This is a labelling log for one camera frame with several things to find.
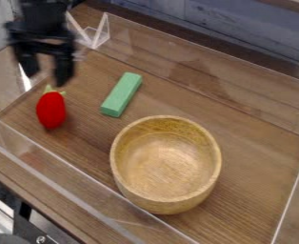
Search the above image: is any clear acrylic tray wall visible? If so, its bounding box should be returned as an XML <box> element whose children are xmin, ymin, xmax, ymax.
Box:
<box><xmin>0</xmin><ymin>108</ymin><xmax>200</xmax><ymax>244</ymax></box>

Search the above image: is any wooden bowl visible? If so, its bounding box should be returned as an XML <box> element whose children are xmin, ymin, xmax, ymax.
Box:
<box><xmin>109</xmin><ymin>115</ymin><xmax>222</xmax><ymax>214</ymax></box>

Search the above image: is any clear acrylic corner bracket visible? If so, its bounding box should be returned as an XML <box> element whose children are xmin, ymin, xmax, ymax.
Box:
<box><xmin>66</xmin><ymin>12</ymin><xmax>110</xmax><ymax>50</ymax></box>

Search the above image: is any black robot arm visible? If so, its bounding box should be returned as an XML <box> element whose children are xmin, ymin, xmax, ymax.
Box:
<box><xmin>4</xmin><ymin>0</ymin><xmax>76</xmax><ymax>87</ymax></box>

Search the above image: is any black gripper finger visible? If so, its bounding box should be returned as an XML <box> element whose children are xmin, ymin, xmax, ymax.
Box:
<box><xmin>18</xmin><ymin>53</ymin><xmax>40</xmax><ymax>77</ymax></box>
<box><xmin>54</xmin><ymin>52</ymin><xmax>74</xmax><ymax>87</ymax></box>

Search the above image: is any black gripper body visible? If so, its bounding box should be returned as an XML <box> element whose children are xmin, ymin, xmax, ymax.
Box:
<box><xmin>5</xmin><ymin>20</ymin><xmax>74</xmax><ymax>59</ymax></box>

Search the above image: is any black table clamp base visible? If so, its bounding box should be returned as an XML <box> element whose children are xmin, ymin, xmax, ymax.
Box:
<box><xmin>0</xmin><ymin>203</ymin><xmax>60</xmax><ymax>244</ymax></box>

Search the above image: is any green rectangular block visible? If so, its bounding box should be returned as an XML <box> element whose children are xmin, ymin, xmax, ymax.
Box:
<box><xmin>100</xmin><ymin>72</ymin><xmax>142</xmax><ymax>117</ymax></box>

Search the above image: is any red strawberry toy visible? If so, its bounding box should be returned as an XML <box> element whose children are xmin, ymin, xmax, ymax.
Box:
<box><xmin>36</xmin><ymin>85</ymin><xmax>68</xmax><ymax>130</ymax></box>

